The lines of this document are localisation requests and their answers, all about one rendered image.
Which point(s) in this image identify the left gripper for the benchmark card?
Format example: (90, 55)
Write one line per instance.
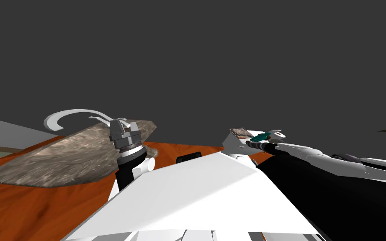
(126, 139)

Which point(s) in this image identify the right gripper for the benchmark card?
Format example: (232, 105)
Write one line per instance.
(261, 146)

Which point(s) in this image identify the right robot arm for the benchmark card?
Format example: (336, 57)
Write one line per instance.
(320, 194)

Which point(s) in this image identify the teal and white object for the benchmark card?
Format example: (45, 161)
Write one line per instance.
(260, 136)

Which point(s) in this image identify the white curved chair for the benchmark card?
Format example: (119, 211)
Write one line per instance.
(54, 119)

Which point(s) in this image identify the grey stone table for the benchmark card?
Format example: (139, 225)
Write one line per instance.
(59, 160)

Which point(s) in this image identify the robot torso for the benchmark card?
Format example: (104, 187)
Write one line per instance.
(196, 201)

